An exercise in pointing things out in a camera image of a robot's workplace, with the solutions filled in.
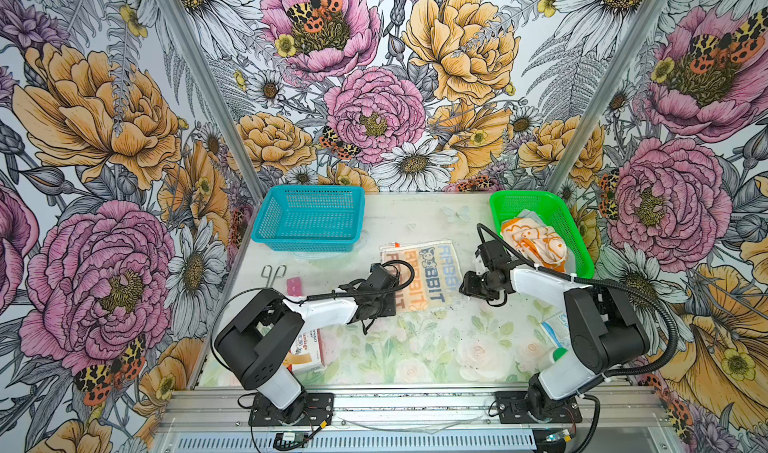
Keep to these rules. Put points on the green plastic basket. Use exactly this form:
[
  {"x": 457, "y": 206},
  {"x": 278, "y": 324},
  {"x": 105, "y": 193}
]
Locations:
[{"x": 547, "y": 210}]

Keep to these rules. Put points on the bandage box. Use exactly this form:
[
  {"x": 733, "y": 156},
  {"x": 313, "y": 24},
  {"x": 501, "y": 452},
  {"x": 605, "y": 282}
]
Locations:
[{"x": 306, "y": 353}]

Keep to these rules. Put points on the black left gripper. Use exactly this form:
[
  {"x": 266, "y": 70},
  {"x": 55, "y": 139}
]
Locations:
[{"x": 390, "y": 306}]

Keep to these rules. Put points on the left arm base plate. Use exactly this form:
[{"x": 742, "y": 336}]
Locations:
[{"x": 308, "y": 409}]

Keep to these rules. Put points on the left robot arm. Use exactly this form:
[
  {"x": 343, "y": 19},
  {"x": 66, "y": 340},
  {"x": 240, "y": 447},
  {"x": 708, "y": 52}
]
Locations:
[{"x": 255, "y": 342}]

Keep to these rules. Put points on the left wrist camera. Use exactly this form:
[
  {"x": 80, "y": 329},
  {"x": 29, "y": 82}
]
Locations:
[{"x": 381, "y": 278}]

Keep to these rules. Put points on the right aluminium frame post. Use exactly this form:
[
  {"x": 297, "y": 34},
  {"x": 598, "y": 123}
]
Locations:
[{"x": 645, "y": 21}]

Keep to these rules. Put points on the aluminium front rail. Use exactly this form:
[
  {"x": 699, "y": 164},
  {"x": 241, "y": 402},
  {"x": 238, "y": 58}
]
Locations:
[{"x": 412, "y": 408}]

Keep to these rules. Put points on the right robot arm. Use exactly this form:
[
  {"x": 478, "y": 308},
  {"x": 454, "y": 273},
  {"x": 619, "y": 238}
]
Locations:
[{"x": 604, "y": 327}]

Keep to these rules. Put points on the left aluminium frame post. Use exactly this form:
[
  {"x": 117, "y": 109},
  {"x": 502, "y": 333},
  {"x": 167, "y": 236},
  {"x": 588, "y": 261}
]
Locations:
[{"x": 185, "y": 36}]

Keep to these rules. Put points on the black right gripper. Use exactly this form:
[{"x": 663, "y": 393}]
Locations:
[{"x": 468, "y": 284}]

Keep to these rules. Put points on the small green circuit board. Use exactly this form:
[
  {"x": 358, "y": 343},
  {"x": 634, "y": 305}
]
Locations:
[{"x": 284, "y": 439}]

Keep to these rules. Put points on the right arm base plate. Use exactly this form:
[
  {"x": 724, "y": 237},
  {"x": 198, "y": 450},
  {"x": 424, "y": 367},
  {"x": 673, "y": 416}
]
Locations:
[{"x": 519, "y": 407}]

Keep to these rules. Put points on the aluminium frame post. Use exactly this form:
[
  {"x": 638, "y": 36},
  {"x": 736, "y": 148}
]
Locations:
[
  {"x": 645, "y": 21},
  {"x": 185, "y": 36}
]

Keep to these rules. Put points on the pink small eraser block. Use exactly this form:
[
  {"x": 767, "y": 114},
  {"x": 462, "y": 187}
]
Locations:
[{"x": 294, "y": 287}]

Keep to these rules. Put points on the orange white towel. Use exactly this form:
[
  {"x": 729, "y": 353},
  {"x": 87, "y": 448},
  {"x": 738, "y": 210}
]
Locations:
[{"x": 536, "y": 241}]

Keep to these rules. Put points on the teal plastic basket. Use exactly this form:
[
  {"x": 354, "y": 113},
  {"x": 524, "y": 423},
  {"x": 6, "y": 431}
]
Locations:
[{"x": 310, "y": 218}]

